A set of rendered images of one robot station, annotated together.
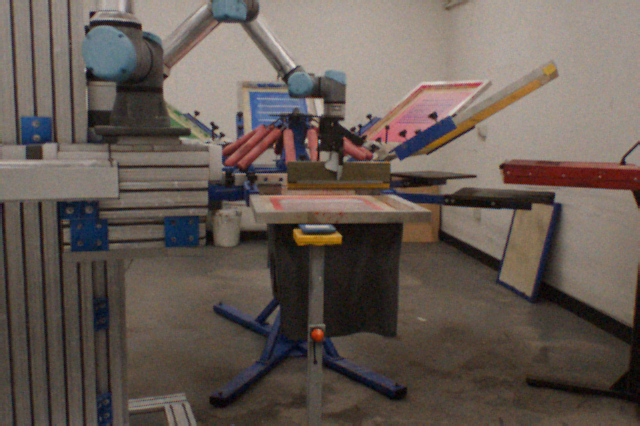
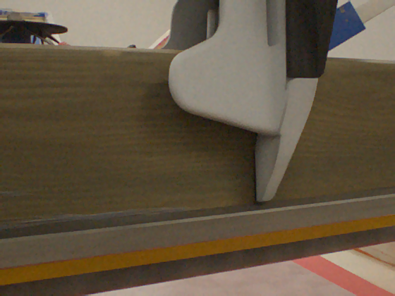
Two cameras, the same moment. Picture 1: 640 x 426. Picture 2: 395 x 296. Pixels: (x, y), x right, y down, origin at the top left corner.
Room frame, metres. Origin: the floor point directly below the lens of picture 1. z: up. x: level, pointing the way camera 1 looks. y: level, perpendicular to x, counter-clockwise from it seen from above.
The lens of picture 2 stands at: (1.99, 0.02, 1.13)
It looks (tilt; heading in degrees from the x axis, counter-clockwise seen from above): 7 degrees down; 344
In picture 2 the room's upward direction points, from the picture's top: straight up
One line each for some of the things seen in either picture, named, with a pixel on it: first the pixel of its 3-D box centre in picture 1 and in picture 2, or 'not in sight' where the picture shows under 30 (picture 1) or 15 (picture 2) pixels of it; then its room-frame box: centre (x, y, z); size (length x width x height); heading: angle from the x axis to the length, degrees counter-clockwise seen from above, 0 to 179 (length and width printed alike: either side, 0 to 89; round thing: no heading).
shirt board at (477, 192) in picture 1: (415, 196); not in sight; (3.25, -0.49, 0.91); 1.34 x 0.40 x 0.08; 69
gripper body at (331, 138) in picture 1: (331, 134); not in sight; (2.19, -0.04, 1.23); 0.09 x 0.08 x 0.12; 99
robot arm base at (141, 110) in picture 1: (140, 107); not in sight; (1.65, 0.46, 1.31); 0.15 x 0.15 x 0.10
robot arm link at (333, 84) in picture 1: (334, 87); not in sight; (2.19, -0.04, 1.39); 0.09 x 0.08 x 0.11; 85
